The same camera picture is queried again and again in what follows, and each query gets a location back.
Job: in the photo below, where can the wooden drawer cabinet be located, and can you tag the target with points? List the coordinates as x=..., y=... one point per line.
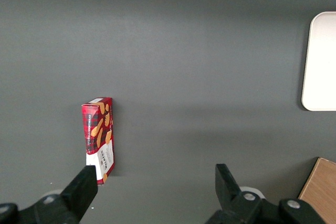
x=321, y=192

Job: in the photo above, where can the beige rectangular tray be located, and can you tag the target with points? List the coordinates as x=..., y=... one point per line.
x=321, y=64

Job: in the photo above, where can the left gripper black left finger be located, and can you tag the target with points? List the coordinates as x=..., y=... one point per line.
x=76, y=195

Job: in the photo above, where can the red tartan shortbread box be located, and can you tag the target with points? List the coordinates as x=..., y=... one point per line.
x=98, y=129

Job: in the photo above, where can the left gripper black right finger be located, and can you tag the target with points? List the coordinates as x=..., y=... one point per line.
x=228, y=190

